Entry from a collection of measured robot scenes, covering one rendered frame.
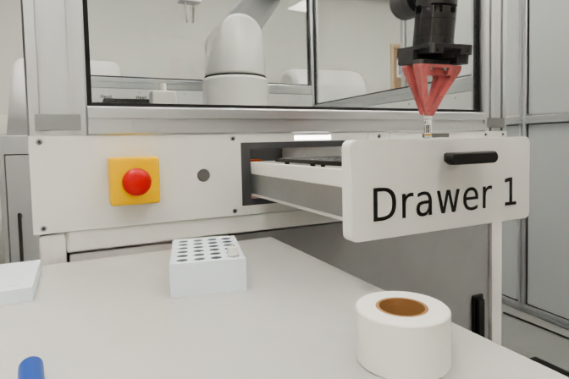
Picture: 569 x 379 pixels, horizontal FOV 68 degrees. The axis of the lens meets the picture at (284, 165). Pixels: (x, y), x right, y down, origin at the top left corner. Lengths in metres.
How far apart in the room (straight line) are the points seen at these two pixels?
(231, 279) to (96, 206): 0.30
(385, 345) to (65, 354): 0.25
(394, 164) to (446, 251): 0.62
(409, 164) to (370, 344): 0.23
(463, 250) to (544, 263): 1.47
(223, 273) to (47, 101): 0.38
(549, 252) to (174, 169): 2.13
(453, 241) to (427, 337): 0.78
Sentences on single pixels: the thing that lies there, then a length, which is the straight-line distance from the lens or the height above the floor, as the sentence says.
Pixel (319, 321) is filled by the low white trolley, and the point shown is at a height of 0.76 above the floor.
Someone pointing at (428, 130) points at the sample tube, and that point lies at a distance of 0.67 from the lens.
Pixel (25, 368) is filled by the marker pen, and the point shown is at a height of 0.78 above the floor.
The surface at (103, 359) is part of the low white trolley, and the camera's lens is 0.39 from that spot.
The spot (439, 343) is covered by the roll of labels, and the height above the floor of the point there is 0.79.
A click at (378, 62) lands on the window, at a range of 0.94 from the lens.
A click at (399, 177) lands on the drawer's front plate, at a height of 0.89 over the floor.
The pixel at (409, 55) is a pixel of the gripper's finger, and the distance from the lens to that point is 0.66.
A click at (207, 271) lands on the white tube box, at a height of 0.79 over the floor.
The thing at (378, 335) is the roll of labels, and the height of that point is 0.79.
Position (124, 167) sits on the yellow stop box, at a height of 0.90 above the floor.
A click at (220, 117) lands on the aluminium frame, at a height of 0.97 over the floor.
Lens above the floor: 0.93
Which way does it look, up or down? 3 degrees down
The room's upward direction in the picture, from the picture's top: 1 degrees counter-clockwise
